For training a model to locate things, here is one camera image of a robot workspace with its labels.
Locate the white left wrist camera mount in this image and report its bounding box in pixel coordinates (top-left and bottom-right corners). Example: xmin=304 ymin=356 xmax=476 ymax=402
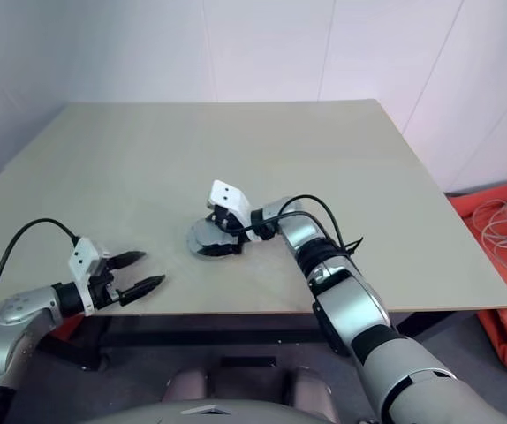
xmin=67 ymin=237 xmax=111 ymax=317

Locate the white coiled cable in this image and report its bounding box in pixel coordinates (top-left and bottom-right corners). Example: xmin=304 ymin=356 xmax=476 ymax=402
xmin=473 ymin=198 xmax=507 ymax=280

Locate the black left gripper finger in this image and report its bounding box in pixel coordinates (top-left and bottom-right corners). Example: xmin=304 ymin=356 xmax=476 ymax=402
xmin=117 ymin=274 xmax=167 ymax=307
xmin=105 ymin=250 xmax=147 ymax=270

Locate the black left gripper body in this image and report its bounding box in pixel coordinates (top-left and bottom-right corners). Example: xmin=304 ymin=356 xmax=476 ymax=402
xmin=87 ymin=254 xmax=125 ymax=311

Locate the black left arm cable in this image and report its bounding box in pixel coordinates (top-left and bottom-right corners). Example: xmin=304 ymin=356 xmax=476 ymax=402
xmin=0 ymin=217 xmax=81 ymax=320

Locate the silver robot torso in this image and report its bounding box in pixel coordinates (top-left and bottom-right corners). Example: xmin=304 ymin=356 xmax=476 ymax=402
xmin=76 ymin=399 xmax=312 ymax=424

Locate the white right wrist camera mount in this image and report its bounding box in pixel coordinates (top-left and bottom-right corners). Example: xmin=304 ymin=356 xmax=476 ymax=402
xmin=207 ymin=179 xmax=264 ymax=243

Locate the dark rounded cylinder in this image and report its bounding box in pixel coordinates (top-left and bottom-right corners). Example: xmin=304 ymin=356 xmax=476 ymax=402
xmin=286 ymin=366 xmax=339 ymax=424
xmin=163 ymin=368 xmax=211 ymax=404

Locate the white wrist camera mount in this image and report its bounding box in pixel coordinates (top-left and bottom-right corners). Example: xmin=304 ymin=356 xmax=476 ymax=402
xmin=207 ymin=179 xmax=264 ymax=243
xmin=67 ymin=237 xmax=111 ymax=317

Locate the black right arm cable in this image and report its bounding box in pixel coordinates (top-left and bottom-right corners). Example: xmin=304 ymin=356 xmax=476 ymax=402
xmin=231 ymin=193 xmax=365 ymax=258

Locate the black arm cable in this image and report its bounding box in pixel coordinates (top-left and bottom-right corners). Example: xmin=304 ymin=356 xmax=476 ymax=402
xmin=0 ymin=217 xmax=81 ymax=320
xmin=231 ymin=193 xmax=365 ymax=258

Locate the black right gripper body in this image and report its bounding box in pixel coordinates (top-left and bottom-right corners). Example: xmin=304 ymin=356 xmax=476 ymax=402
xmin=212 ymin=204 xmax=246 ymax=242

